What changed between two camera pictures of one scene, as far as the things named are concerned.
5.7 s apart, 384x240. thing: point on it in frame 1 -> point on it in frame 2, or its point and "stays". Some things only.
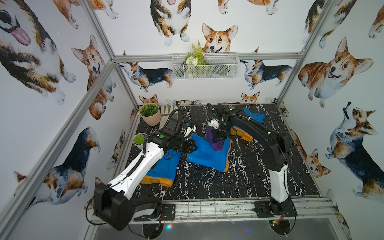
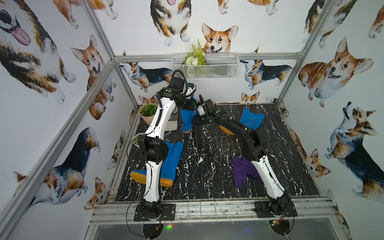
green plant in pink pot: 149,110 stays
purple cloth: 210,136 -> 241,167
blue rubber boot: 164,171 stays
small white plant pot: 138,140 stays
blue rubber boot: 205,153 -> 187,117
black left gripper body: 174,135 -> 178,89
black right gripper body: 222,131 -> 203,118
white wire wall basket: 218,66 stays
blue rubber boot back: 258,117 stays
